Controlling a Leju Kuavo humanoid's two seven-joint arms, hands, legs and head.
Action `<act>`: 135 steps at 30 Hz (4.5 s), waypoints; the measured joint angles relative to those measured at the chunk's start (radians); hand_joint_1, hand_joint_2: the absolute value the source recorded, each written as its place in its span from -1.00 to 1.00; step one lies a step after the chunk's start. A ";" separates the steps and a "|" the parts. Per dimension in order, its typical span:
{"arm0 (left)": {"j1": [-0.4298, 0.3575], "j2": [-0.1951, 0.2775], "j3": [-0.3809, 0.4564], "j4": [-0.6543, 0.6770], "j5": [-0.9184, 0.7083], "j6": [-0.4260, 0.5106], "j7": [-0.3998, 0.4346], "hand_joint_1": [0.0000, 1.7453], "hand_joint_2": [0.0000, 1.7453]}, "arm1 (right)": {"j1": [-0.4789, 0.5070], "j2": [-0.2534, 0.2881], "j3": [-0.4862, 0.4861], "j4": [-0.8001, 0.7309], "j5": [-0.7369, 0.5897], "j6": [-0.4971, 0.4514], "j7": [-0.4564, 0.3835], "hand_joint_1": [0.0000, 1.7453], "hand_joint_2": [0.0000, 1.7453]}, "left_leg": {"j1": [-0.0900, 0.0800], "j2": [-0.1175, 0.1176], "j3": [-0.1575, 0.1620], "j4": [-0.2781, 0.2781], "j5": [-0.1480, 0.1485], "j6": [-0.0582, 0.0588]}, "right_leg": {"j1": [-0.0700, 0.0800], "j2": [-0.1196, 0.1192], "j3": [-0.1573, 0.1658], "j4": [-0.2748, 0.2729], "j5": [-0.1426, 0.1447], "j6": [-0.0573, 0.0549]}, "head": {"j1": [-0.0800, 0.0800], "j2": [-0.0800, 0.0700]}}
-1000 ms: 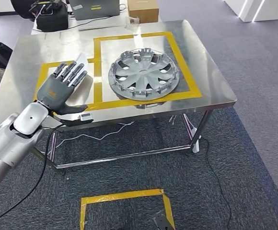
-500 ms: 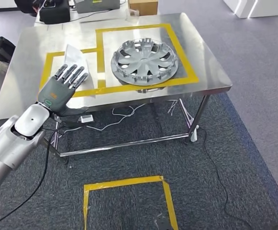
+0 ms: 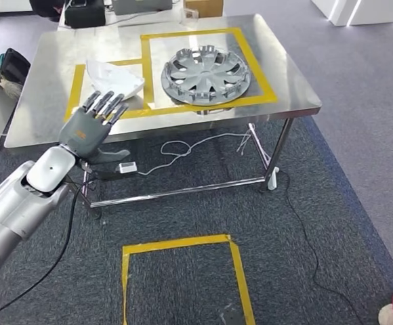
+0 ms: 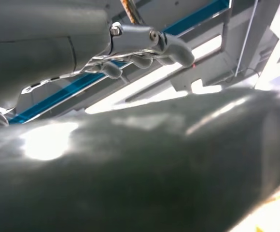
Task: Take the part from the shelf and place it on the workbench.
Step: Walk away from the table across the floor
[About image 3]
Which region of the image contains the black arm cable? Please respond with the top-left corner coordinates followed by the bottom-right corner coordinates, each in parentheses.
top-left (0, 177), bottom-right (94, 313)

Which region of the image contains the white lit display plinth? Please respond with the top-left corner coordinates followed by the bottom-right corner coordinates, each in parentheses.
top-left (347, 0), bottom-right (393, 26)
top-left (311, 0), bottom-right (349, 27)

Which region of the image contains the black equipment bag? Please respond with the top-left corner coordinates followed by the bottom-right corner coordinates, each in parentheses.
top-left (64, 0), bottom-right (107, 29)

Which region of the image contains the white laptop desk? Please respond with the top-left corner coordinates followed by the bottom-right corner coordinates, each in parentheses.
top-left (58, 0), bottom-right (185, 33)

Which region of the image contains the white floor cord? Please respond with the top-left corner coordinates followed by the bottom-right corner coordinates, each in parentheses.
top-left (137, 127), bottom-right (262, 177)

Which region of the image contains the stainless steel workbench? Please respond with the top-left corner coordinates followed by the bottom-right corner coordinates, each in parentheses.
top-left (4, 13), bottom-right (323, 221)

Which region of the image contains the large yellow tape frame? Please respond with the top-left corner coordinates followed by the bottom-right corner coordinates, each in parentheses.
top-left (141, 27), bottom-right (278, 120)

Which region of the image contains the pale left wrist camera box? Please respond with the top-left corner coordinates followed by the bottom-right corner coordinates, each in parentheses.
top-left (119, 161), bottom-right (138, 175)

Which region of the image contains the black backpack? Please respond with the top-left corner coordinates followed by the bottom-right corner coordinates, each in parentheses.
top-left (0, 47), bottom-right (32, 100)

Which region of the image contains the brown cardboard box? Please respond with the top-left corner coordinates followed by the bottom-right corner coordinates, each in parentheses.
top-left (184, 0), bottom-right (224, 19)

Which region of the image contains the clear plastic container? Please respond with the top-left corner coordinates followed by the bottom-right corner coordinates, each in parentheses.
top-left (181, 7), bottom-right (200, 23)

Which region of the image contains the grey laptop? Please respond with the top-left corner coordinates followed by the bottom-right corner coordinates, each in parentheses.
top-left (110, 0), bottom-right (174, 16)

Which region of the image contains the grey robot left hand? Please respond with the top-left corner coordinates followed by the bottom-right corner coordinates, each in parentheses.
top-left (58, 90), bottom-right (132, 165)

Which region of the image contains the grey plastic wheel hubcap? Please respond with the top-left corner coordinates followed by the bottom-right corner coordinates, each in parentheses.
top-left (161, 45), bottom-right (252, 108)

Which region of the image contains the white plastic body panel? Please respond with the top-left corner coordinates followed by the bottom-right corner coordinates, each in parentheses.
top-left (85, 59), bottom-right (146, 101)

